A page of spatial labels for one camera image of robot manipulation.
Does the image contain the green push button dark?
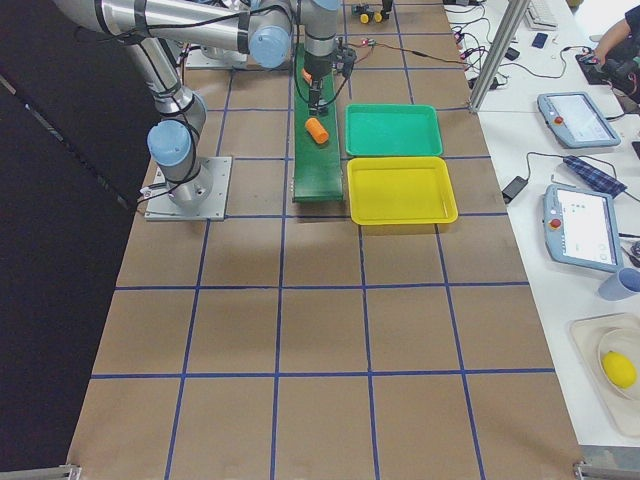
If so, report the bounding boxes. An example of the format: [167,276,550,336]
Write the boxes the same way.
[316,99,329,117]

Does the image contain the green plastic tray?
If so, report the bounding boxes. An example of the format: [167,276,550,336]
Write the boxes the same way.
[345,104,443,157]

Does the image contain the green conveyor belt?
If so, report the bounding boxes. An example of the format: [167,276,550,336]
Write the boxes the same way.
[293,45,343,203]

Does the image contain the yellow plastic tray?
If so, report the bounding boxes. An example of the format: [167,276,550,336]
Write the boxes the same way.
[347,156,458,226]

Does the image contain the white bowl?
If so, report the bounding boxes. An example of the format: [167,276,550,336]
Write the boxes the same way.
[598,328,639,401]

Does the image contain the blue plaid cloth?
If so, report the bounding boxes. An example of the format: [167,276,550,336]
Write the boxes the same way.
[563,156,627,198]

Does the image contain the aluminium frame post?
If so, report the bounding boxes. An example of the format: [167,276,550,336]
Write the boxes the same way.
[469,0,528,113]

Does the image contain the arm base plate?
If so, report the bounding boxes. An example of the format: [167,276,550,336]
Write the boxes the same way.
[143,156,232,221]
[186,45,248,70]

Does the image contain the person at desk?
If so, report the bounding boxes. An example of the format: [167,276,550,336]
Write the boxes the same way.
[593,6,639,102]

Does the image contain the orange cylinder with numbers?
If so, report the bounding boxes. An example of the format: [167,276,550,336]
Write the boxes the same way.
[301,69,312,84]

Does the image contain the black power adapter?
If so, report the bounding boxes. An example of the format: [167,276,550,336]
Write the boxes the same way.
[501,176,528,205]

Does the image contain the plain orange cylinder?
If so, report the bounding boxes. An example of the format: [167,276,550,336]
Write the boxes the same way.
[304,117,329,145]

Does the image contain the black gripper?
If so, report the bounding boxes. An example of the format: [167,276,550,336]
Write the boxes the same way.
[304,52,332,116]
[380,0,393,15]

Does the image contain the far teach pendant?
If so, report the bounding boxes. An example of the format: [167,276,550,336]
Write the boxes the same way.
[536,92,621,149]

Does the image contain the blue cup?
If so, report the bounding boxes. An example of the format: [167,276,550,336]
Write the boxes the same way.
[598,268,640,301]

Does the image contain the red black wire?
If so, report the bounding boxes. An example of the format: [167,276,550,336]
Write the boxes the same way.
[349,39,471,74]

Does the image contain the yellow lemon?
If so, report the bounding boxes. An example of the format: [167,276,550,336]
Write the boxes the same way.
[601,351,637,389]

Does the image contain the teach pendant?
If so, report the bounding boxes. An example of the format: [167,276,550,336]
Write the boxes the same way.
[536,92,621,149]
[542,184,624,273]

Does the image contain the near teach pendant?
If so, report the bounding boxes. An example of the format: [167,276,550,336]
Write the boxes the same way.
[542,184,624,273]

